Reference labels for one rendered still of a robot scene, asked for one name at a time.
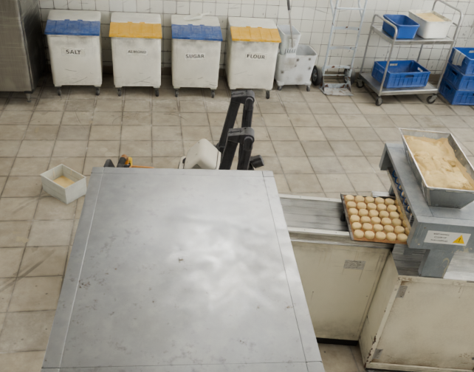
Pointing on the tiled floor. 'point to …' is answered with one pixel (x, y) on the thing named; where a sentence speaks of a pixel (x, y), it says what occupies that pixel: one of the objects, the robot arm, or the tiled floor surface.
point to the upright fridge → (15, 46)
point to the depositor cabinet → (425, 317)
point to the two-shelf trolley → (416, 60)
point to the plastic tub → (63, 184)
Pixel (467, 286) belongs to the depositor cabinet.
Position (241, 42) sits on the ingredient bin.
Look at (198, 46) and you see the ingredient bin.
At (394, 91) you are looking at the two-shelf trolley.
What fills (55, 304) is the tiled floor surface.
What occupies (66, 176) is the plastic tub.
